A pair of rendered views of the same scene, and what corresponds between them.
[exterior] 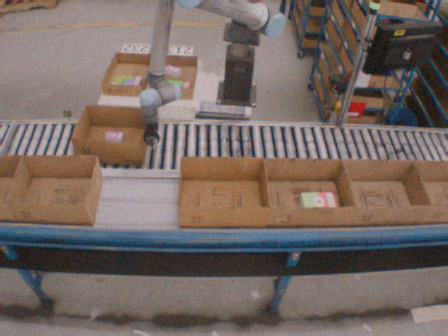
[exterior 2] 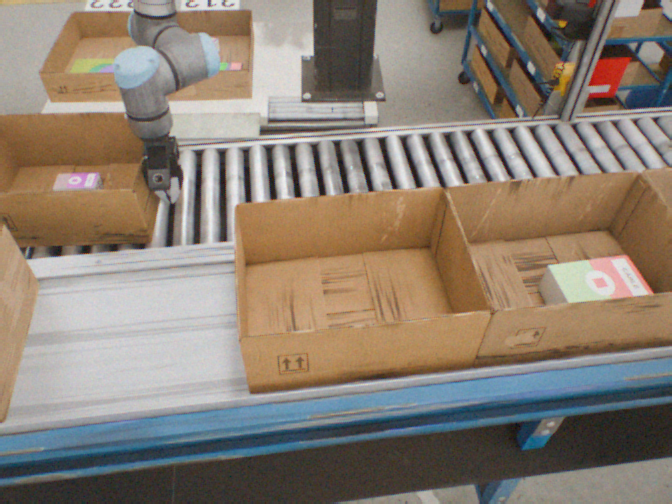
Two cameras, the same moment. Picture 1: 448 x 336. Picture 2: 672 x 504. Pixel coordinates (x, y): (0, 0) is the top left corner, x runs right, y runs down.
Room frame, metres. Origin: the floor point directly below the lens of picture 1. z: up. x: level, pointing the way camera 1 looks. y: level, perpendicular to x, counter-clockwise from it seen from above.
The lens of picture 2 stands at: (0.53, 0.08, 1.78)
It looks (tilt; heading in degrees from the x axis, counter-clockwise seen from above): 48 degrees down; 357
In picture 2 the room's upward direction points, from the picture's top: 1 degrees clockwise
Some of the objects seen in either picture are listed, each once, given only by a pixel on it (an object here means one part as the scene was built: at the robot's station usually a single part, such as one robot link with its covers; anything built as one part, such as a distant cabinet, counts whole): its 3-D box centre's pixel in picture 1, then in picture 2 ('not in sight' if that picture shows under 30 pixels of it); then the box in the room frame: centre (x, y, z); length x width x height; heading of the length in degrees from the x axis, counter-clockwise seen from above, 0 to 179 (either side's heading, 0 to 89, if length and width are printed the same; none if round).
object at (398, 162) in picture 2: (259, 156); (410, 198); (1.65, -0.16, 0.72); 0.52 x 0.05 x 0.05; 6
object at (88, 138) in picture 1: (113, 134); (71, 177); (1.62, 0.68, 0.83); 0.39 x 0.29 x 0.17; 91
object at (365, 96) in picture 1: (359, 86); (577, 48); (2.66, -0.97, 0.59); 0.40 x 0.30 x 0.10; 4
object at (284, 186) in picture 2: (202, 155); (287, 208); (1.62, 0.16, 0.72); 0.52 x 0.05 x 0.05; 6
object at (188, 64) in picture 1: (174, 76); (208, 53); (2.26, 0.43, 0.80); 0.38 x 0.28 x 0.10; 2
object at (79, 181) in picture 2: (114, 137); (78, 187); (1.65, 0.68, 0.78); 0.10 x 0.06 x 0.05; 91
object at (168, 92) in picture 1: (167, 93); (186, 59); (1.67, 0.36, 1.12); 0.12 x 0.12 x 0.09; 40
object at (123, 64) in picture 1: (128, 73); (106, 54); (2.25, 0.75, 0.80); 0.38 x 0.28 x 0.10; 1
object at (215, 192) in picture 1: (222, 192); (351, 284); (1.17, 0.02, 0.96); 0.39 x 0.29 x 0.17; 96
